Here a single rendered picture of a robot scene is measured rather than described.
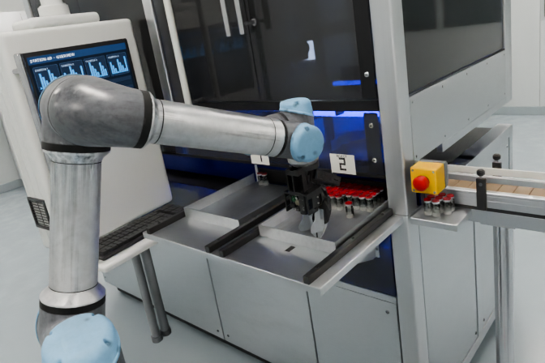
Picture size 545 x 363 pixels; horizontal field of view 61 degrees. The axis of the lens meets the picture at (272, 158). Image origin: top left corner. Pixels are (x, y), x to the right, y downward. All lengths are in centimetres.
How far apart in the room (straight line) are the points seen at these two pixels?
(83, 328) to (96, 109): 37
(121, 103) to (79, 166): 18
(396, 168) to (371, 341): 64
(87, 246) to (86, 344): 18
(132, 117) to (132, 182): 114
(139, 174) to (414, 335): 114
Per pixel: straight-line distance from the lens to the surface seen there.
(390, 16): 123
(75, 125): 77
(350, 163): 138
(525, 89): 597
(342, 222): 135
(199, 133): 80
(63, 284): 94
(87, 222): 90
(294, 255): 121
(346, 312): 167
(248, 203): 158
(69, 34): 176
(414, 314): 152
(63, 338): 88
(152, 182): 193
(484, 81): 187
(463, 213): 137
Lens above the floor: 145
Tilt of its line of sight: 16 degrees down
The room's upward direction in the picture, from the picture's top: 9 degrees counter-clockwise
